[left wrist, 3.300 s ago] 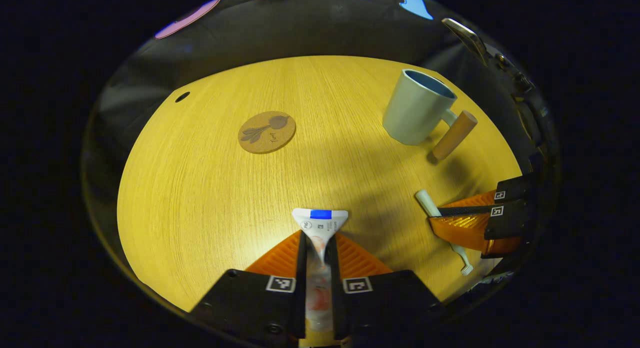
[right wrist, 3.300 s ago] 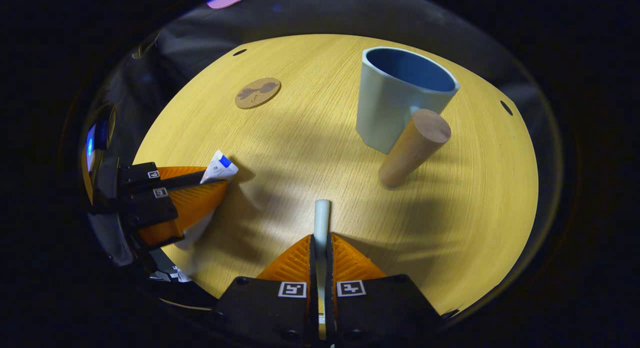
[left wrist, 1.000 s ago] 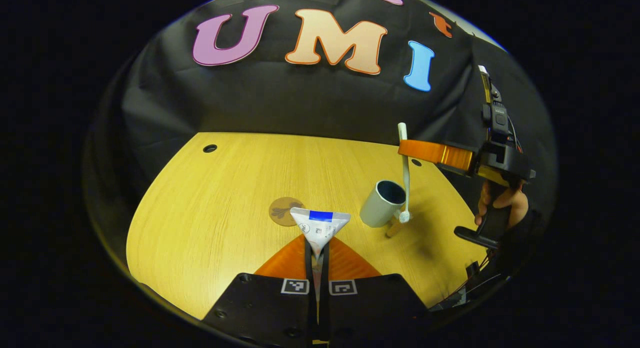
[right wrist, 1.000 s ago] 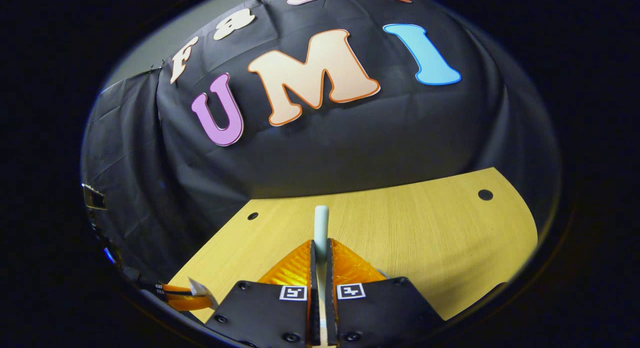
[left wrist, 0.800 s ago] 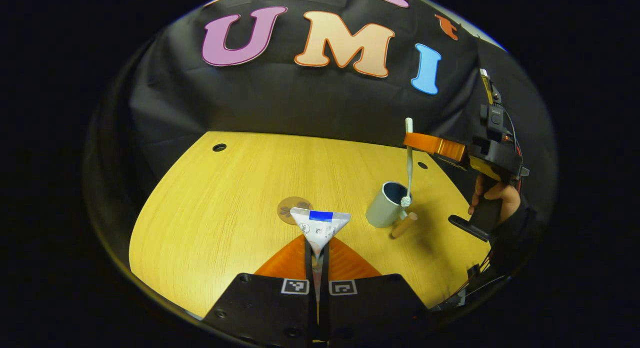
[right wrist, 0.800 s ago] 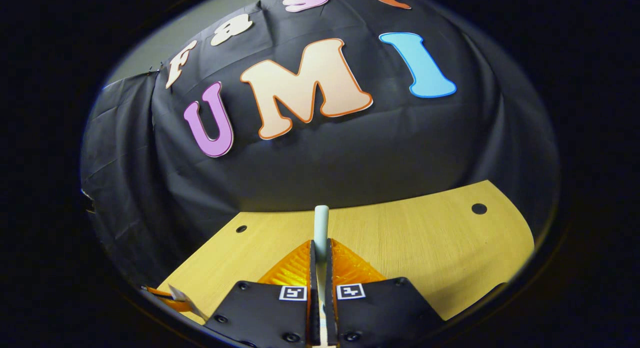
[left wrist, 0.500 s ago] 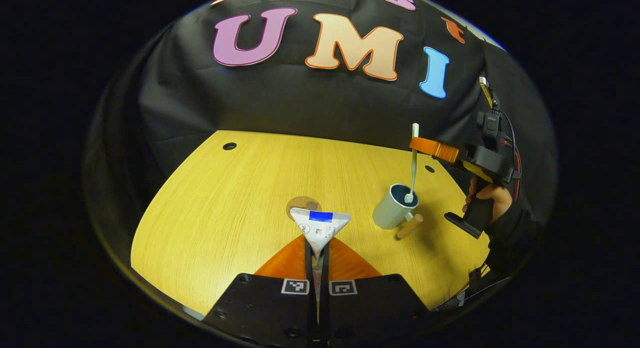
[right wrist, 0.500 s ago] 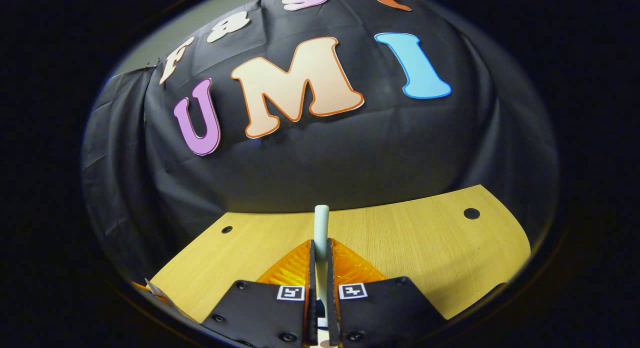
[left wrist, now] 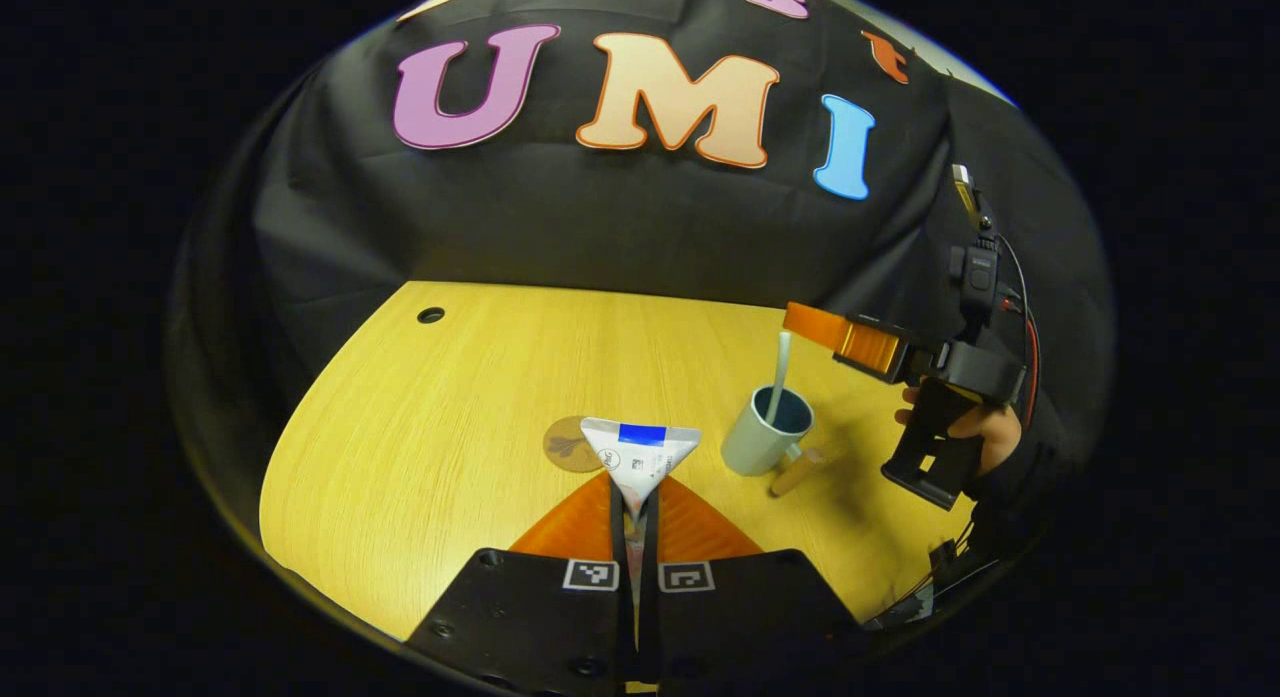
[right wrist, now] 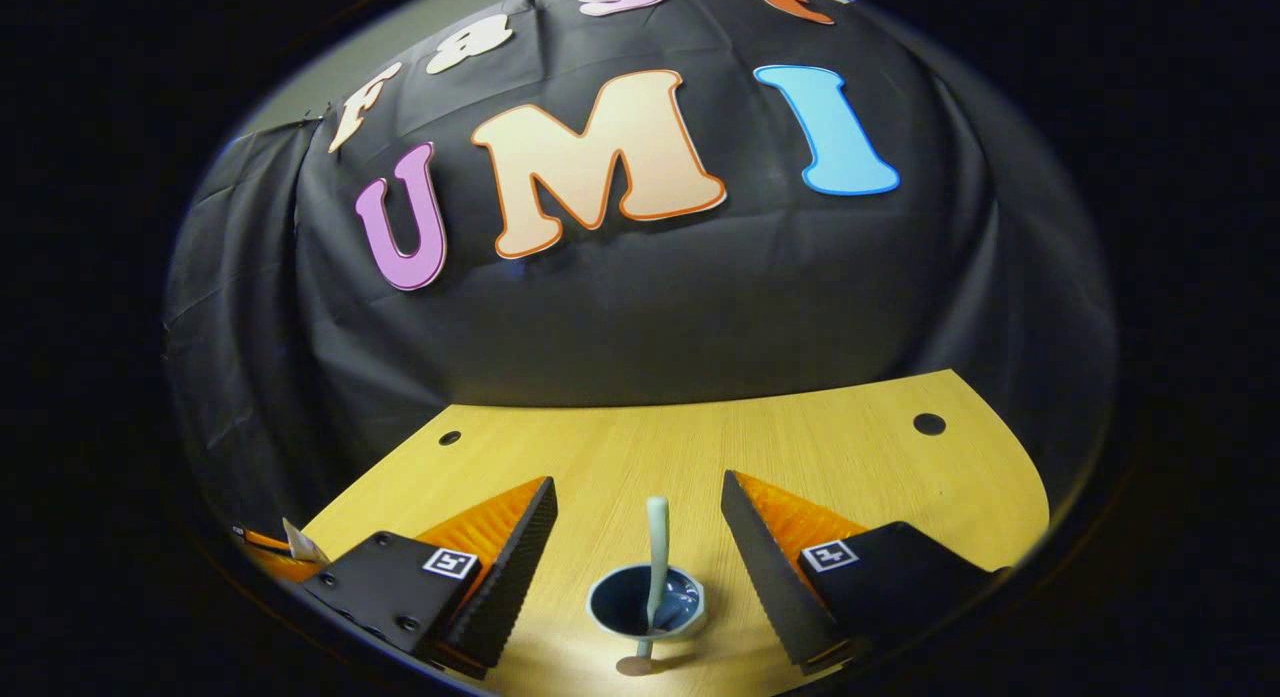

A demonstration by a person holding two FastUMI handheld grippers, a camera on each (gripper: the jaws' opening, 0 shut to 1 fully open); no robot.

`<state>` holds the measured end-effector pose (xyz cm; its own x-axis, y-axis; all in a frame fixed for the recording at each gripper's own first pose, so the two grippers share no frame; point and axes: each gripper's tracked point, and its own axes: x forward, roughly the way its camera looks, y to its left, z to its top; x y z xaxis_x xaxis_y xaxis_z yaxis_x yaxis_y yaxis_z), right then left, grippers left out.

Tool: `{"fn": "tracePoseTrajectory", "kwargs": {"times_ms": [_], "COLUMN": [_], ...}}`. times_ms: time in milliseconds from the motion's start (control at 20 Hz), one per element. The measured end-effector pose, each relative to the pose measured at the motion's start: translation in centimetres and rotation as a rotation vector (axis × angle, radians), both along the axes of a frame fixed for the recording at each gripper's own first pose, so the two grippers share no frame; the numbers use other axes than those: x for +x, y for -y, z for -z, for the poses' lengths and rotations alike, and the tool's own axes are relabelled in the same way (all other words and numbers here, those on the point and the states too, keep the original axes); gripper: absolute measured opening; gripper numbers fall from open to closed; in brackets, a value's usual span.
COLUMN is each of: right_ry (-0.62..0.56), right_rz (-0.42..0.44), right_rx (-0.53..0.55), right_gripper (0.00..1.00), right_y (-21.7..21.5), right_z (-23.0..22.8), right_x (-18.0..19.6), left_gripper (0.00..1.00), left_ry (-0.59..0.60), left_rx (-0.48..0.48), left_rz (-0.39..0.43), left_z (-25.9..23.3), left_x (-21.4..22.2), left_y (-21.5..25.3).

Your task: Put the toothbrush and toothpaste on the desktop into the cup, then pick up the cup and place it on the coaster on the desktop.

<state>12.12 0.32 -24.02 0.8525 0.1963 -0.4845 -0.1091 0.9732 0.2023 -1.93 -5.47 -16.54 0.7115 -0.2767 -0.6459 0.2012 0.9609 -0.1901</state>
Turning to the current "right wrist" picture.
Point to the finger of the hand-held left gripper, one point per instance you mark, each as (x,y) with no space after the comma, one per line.
(262,559)

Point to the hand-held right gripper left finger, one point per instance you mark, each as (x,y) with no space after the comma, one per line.
(510,577)

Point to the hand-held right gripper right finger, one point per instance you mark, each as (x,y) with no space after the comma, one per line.
(765,567)

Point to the white toothpaste tube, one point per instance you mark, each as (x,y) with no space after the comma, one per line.
(300,547)

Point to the pale green toothbrush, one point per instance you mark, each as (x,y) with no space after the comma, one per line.
(657,547)

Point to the wooden desktop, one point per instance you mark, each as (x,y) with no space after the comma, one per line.
(640,457)

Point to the black backdrop cloth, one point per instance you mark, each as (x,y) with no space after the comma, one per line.
(650,307)

